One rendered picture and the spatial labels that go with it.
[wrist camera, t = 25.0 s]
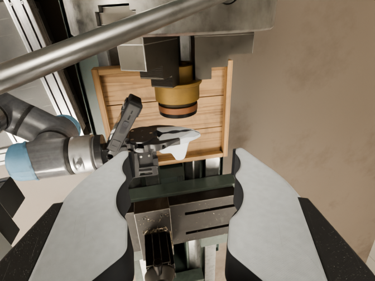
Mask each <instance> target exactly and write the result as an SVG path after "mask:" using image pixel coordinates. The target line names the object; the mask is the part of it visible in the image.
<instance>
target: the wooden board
mask: <svg viewBox="0 0 375 281"><path fill-rule="evenodd" d="M211 69H212V73H211V79H206V80H202V82H201V84H199V95H200V98H199V99H198V100H197V102H198V108H197V112H196V114H195V115H193V116H191V117H188V118H182V119H170V118H165V117H163V116H162V115H160V111H159V109H158V102H157V101H156V98H155V87H152V86H151V79H141V77H140V72H139V71H121V66H120V65H117V66H100V67H93V68H92V69H91V72H92V77H93V81H94V86H95V91H96V95H97V99H98V104H99V109H100V113H101V117H102V121H103V126H104V131H105V136H106V139H107V140H108V137H109V135H110V133H111V131H112V129H113V127H114V125H115V123H116V121H117V119H118V117H119V115H120V113H121V108H122V104H123V102H124V101H125V99H126V97H128V96H129V94H133V95H135V96H137V97H139V98H141V101H142V105H143V108H142V110H141V112H140V114H139V116H138V117H137V118H136V120H135V121H134V123H133V125H132V127H131V129H133V128H138V127H148V126H152V125H174V126H178V127H185V128H191V129H193V130H196V131H198V132H200V137H199V138H197V139H195V140H192V141H190V142H189V144H188V147H187V151H186V156H185V158H184V159H182V160H176V159H175V157H174V156H173V155H172V153H161V152H159V151H157V154H156V156H158V165H159V166H162V165H167V164H175V163H183V162H190V161H198V160H203V159H211V158H218V157H226V156H227V154H228V135H229V116H230V97H231V87H232V69H233V60H231V59H228V67H212V68H211Z"/></svg>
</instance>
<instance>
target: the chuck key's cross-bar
mask: <svg viewBox="0 0 375 281"><path fill-rule="evenodd" d="M225 1H228V0H174V1H171V2H168V3H165V4H162V5H160V6H157V7H154V8H151V9H148V10H146V11H143V12H140V13H137V14H134V15H132V16H129V17H126V18H124V19H121V20H118V21H115V22H112V23H110V24H107V25H104V26H102V27H98V28H96V29H93V30H91V31H88V32H84V33H82V34H79V35H77V36H74V37H71V38H68V39H66V40H63V41H60V42H57V43H54V44H52V45H49V46H46V47H43V48H41V49H38V50H35V51H32V52H29V53H27V54H24V55H21V56H19V57H15V58H13V59H10V60H7V61H5V62H2V63H0V95H1V94H4V93H6V92H8V91H11V90H13V89H15V88H18V87H20V86H22V85H25V84H28V83H30V82H32V81H35V80H37V79H40V78H42V77H44V76H47V75H50V74H52V73H54V72H57V71H59V70H61V69H64V68H66V67H68V66H71V65H73V64H76V63H78V62H81V61H83V60H85V59H88V58H90V57H92V56H95V55H97V54H100V53H102V52H104V51H107V50H110V49H112V48H114V47H117V46H119V45H121V44H124V43H126V42H128V41H131V40H134V39H135V38H138V37H141V36H143V35H146V34H148V33H150V32H153V31H155V30H158V29H160V28H162V27H165V26H167V25H170V24H172V23H174V22H177V21H179V20H182V19H184V18H186V17H189V16H191V15H194V14H196V13H198V12H201V11H203V10H205V9H208V8H210V7H213V6H216V5H218V4H220V3H223V2H225Z"/></svg>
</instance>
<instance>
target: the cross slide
mask: <svg viewBox="0 0 375 281"><path fill-rule="evenodd" d="M233 197H234V187H233V186H230V187H223V188H217V189H213V190H206V191H200V192H193V193H186V194H182V195H176V196H169V197H168V200H169V206H170V215H171V227H172V239H173V245H174V244H179V243H184V242H188V241H193V240H199V239H204V238H209V237H213V236H218V235H224V234H228V229H229V221H230V219H231V217H232V216H233V215H234V213H235V212H236V211H237V209H236V207H235V205H234V203H233ZM209 208H210V209H209ZM125 218H126V220H127V223H128V228H129V233H130V236H131V241H132V246H133V251H134V252H138V251H141V247H140V242H139V238H138V233H137V228H136V222H135V218H134V202H131V206H130V208H129V210H128V211H127V213H126V215H125Z"/></svg>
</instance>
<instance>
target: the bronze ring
mask: <svg viewBox="0 0 375 281"><path fill-rule="evenodd" d="M179 77H180V84H179V85H177V86H176V87H174V88H157V87H155V98H156V101H157V102H158V109H159V111H160V115H162V116H163V117H165V118H170V119H182V118H188V117H191V116H193V115H195V114H196V112H197V108H198V102H197V100H198V99H199V98H200V95H199V84H201V82H202V80H195V79H194V78H193V63H192V62H190V61H179Z"/></svg>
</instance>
